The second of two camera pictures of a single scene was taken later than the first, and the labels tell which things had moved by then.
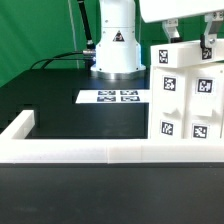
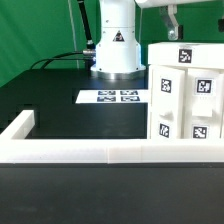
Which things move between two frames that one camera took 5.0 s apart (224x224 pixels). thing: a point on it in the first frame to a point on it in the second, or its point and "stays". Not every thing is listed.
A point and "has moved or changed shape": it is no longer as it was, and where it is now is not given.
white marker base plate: (113, 96) stays
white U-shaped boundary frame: (17, 147) stays
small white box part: (185, 55) has moved or changed shape
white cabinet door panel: (203, 97) stays
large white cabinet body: (187, 103) stays
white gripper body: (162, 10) to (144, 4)
